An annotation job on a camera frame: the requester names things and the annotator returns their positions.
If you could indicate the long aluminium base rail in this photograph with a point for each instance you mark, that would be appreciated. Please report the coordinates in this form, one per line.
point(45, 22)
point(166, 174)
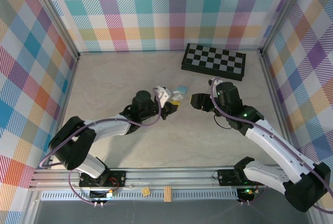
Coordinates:
point(169, 176)

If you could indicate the aluminium frame post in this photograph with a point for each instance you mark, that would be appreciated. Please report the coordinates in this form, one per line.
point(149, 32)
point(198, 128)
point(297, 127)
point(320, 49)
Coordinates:
point(56, 16)
point(283, 13)

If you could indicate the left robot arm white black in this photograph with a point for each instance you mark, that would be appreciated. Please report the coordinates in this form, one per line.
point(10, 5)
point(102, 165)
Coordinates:
point(112, 125)

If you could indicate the aluminium side floor rail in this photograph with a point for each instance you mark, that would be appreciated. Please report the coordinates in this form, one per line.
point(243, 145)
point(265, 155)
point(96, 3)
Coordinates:
point(67, 91)
point(278, 104)

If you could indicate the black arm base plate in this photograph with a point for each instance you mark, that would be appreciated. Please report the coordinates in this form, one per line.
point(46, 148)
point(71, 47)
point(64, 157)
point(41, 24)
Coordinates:
point(117, 178)
point(226, 177)

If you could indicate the small wooden block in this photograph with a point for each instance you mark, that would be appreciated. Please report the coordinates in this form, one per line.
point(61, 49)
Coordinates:
point(167, 194)

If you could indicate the folded black white chessboard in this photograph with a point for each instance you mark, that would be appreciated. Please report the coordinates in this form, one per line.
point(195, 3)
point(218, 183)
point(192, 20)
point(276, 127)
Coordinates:
point(213, 60)

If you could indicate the blue earbud charging case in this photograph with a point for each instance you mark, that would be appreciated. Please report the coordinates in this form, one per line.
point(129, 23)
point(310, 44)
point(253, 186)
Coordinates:
point(182, 89)

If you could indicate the yellow letter tile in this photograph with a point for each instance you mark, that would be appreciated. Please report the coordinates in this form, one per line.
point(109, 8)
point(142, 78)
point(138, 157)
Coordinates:
point(146, 191)

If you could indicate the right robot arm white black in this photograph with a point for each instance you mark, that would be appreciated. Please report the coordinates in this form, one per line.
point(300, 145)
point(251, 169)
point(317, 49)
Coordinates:
point(275, 143)

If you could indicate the small black controller board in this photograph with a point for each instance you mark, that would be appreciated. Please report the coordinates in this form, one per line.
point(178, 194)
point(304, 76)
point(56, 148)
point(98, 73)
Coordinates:
point(102, 195)
point(247, 194)

